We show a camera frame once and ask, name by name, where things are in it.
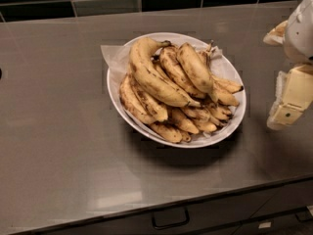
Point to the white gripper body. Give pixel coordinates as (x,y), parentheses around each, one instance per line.
(300,33)

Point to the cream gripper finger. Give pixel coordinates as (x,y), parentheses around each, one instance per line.
(276,35)
(294,94)

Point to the right lower banana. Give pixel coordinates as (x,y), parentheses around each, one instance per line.
(224,96)

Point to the right edge banana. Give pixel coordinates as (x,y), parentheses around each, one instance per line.
(230,85)

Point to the front right small banana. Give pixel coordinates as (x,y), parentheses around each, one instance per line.
(207,126)

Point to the small banana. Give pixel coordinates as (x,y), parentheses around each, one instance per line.
(207,126)
(167,132)

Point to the spotted banana centre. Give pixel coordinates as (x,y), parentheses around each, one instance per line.
(175,72)

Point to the spotted banana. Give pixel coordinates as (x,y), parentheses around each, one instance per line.
(175,72)
(131,103)
(154,107)

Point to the front middle banana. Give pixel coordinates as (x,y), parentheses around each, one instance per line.
(179,119)

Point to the large top yellow banana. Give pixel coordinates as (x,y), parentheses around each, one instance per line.
(165,90)

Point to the left inner spotted banana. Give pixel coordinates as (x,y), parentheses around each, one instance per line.
(154,107)

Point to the left outer spotted banana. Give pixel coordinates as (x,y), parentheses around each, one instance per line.
(131,103)

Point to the white oval bowl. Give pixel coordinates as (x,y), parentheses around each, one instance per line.
(220,66)

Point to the white drawer label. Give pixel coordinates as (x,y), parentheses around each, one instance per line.
(264,225)

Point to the white paper liner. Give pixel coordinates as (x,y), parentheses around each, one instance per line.
(117,58)

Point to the black drawer handle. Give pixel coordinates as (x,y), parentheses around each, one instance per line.
(170,218)

